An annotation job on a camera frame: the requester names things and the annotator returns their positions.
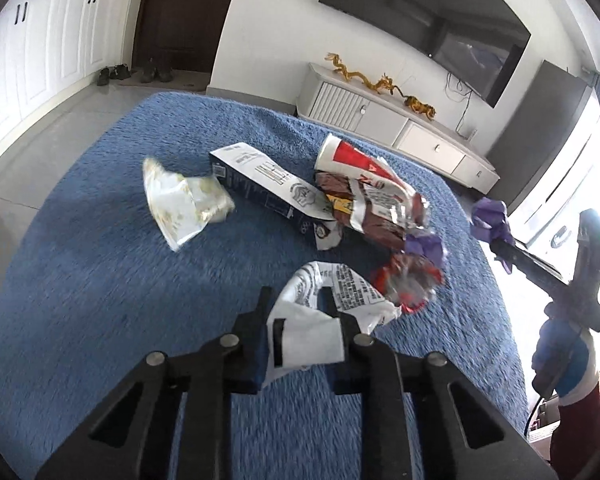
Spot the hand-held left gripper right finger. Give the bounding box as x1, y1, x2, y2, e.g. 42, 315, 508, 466
316, 285, 556, 480

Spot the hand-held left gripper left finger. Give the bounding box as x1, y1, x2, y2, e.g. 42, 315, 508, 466
35, 286, 276, 480

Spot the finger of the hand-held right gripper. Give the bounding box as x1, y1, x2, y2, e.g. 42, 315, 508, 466
489, 237, 578, 306

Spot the white black-printed plastic wrapper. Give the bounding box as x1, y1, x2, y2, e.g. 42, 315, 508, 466
261, 260, 402, 392

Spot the purple rubber glove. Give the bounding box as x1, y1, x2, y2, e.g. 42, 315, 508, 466
469, 198, 518, 277

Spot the dark blue white carton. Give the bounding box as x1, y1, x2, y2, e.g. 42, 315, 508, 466
209, 142, 344, 252

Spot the person's right hand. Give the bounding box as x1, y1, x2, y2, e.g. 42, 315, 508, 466
531, 316, 600, 407

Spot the crumpled red foil wrapper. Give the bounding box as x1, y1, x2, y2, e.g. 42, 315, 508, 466
369, 254, 445, 317

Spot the small purple wrapper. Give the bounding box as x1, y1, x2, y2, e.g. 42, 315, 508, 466
404, 232, 447, 267

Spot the brown red snack bag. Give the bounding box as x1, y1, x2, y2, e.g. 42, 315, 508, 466
314, 170, 431, 252

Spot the cream snack bag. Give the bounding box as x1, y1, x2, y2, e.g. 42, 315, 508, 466
142, 156, 237, 254

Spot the blue shaggy rug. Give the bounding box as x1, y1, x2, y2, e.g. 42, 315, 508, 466
0, 91, 531, 480

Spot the red white paper cup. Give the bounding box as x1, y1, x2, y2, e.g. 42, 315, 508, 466
314, 133, 398, 187

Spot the gold tiger figurine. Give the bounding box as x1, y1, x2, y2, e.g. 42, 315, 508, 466
404, 94, 437, 121

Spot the white television stand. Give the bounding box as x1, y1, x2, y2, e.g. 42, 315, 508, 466
295, 62, 501, 195

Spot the small gold dragon figurine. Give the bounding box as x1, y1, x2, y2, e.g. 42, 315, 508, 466
372, 73, 407, 99

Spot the large gold dragon figurine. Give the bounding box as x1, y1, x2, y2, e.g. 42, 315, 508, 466
326, 52, 374, 87

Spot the dark brown door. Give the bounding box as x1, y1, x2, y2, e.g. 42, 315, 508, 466
131, 0, 247, 75

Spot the white lower cabinet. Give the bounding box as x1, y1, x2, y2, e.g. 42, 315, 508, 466
0, 0, 120, 181

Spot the thin black cable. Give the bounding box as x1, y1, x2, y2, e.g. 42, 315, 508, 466
446, 71, 477, 139

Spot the wall-mounted television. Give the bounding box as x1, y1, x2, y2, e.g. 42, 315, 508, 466
318, 0, 532, 109

